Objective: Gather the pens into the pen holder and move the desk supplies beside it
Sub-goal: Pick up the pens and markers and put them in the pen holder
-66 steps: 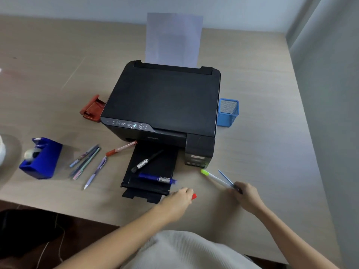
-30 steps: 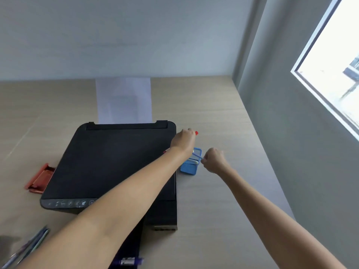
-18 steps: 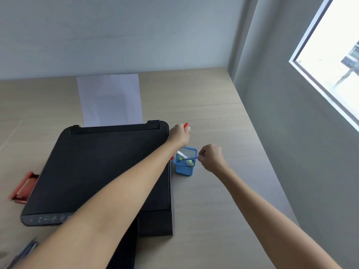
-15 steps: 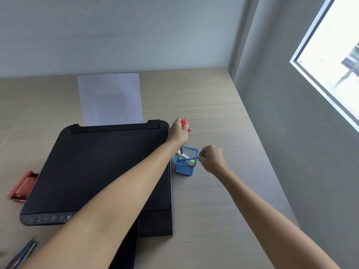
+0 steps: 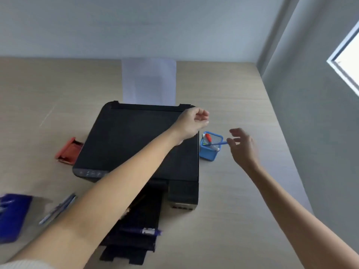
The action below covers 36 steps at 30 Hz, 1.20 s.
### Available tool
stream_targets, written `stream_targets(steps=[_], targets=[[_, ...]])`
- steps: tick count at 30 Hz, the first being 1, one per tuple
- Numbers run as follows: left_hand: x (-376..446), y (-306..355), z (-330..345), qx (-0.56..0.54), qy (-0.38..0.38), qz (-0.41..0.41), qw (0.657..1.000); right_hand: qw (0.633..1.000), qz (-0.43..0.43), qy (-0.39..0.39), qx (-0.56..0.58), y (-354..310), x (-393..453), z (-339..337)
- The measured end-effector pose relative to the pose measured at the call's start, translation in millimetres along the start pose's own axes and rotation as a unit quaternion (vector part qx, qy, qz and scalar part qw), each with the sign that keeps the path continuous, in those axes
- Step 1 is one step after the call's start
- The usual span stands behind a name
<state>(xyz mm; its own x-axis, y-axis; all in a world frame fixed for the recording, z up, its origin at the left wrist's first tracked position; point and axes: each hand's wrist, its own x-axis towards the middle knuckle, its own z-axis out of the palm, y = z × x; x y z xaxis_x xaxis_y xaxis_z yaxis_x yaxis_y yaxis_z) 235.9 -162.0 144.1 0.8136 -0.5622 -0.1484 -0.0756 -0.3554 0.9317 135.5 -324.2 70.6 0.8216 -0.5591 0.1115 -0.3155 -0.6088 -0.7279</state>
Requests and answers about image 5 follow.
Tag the person's right hand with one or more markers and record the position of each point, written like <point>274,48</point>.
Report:
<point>246,151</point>

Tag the person's left hand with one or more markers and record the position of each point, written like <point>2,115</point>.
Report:
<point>188,123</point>

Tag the person's right thumb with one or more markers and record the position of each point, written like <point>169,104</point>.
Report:
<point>231,145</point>

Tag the person's left fingers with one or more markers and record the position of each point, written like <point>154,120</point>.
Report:
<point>202,116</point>

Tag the person's left forearm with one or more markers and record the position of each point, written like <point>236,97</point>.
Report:
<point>112,193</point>

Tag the person's right forearm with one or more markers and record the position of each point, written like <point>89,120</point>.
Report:
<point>294,221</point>

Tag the white marker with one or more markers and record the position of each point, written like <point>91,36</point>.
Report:
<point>213,147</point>

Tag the red capped marker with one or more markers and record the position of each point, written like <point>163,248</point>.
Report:
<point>208,137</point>

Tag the blue mesh pen holder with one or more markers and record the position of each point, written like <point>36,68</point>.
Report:
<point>208,154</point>

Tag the white paper sheet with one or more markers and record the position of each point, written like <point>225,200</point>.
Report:
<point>148,81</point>

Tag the black inkjet printer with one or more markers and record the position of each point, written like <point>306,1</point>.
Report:
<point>126,137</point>

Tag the wooden pencil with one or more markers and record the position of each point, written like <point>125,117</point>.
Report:
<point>131,207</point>

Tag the purple pen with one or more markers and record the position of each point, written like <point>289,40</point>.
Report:
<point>143,231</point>

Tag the red plastic box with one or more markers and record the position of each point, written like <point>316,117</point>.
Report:
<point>68,151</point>

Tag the clear blue ballpoint pen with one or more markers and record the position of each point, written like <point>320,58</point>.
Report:
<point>54,214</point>
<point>64,203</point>

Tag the dark blue box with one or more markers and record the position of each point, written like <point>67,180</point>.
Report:
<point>12,217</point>

